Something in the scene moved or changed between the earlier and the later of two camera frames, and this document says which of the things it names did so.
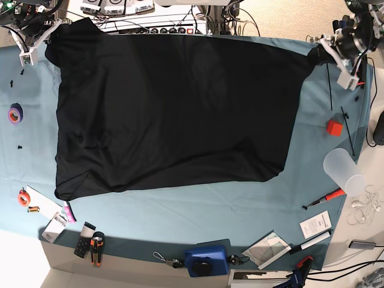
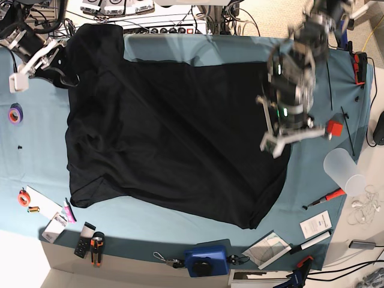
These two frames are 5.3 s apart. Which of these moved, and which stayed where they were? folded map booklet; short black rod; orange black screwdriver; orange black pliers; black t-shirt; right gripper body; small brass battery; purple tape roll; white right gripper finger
Moved: white right gripper finger; black t-shirt; right gripper body
Stayed: orange black screwdriver; orange black pliers; short black rod; small brass battery; folded map booklet; purple tape roll
